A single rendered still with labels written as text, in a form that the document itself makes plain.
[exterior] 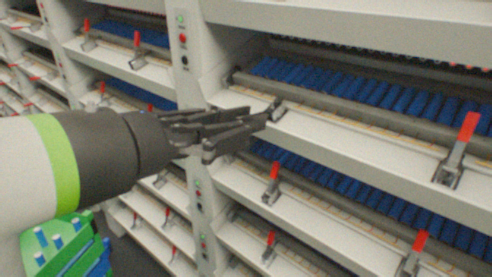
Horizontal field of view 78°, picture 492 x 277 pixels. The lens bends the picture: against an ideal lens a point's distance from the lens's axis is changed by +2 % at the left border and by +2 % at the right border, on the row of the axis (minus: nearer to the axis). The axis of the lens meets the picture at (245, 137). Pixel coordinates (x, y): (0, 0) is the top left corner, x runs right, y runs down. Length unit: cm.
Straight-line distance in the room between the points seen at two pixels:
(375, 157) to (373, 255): 19
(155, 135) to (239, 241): 55
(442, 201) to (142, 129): 37
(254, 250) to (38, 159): 62
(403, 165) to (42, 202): 41
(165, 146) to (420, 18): 30
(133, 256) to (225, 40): 117
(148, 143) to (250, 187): 40
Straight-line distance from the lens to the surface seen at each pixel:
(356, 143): 48
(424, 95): 55
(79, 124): 29
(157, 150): 32
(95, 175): 29
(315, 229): 61
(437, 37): 39
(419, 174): 46
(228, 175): 71
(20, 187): 27
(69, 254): 97
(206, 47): 60
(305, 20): 45
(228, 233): 85
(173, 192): 99
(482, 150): 49
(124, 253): 159
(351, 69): 60
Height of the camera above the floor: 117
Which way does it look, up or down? 30 degrees down
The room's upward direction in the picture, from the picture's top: straight up
